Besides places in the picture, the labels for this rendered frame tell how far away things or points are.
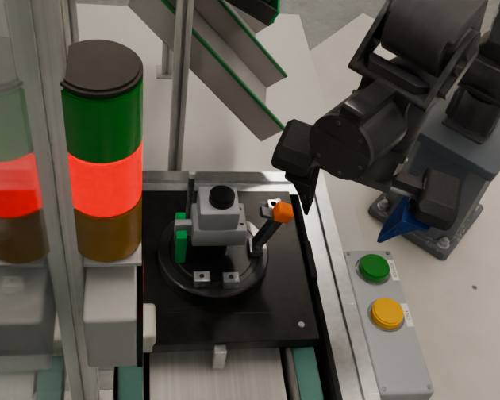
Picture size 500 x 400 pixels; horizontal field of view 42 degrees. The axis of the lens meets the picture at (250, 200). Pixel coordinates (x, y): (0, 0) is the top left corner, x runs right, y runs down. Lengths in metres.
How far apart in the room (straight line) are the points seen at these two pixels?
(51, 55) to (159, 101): 0.86
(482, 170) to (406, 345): 0.27
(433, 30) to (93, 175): 0.28
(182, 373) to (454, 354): 0.39
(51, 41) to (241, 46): 0.69
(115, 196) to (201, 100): 0.82
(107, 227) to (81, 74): 0.12
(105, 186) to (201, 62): 0.50
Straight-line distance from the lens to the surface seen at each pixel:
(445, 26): 0.54
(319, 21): 3.15
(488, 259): 1.12
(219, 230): 0.77
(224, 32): 1.02
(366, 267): 0.88
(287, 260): 0.86
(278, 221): 0.79
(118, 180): 0.42
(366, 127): 0.51
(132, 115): 0.39
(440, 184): 0.67
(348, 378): 0.80
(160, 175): 0.95
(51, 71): 0.37
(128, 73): 0.38
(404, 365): 0.83
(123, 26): 1.41
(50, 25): 0.35
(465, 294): 1.06
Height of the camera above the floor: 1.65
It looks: 48 degrees down
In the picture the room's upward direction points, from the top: 11 degrees clockwise
